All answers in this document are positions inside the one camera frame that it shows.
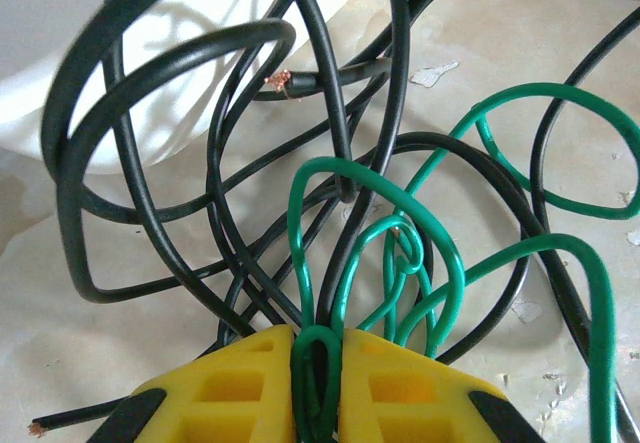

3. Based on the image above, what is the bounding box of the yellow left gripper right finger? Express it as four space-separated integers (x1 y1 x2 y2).
338 326 547 443

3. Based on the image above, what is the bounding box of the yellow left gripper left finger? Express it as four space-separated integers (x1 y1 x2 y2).
88 324 297 443

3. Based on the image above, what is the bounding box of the green cable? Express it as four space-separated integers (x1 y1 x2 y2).
287 81 640 443

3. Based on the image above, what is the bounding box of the black cable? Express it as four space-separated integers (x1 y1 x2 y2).
207 0 640 364
27 0 416 437

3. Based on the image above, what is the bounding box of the white plastic container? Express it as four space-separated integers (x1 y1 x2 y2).
0 0 374 177

